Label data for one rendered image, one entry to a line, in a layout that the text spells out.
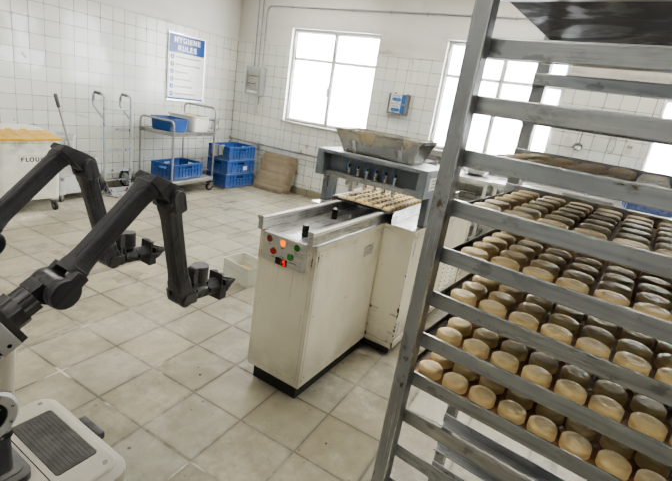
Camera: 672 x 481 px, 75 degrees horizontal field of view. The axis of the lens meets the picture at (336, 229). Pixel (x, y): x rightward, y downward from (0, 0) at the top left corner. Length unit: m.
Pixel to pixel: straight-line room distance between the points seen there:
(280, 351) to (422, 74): 4.39
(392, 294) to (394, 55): 4.03
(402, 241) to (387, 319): 0.50
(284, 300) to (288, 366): 0.34
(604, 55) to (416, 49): 5.27
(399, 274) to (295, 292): 0.73
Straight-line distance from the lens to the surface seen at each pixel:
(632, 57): 0.76
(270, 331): 2.26
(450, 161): 0.77
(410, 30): 6.05
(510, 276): 0.80
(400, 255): 2.53
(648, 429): 0.89
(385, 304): 2.66
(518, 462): 1.46
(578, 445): 0.93
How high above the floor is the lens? 1.48
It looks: 16 degrees down
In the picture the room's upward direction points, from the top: 9 degrees clockwise
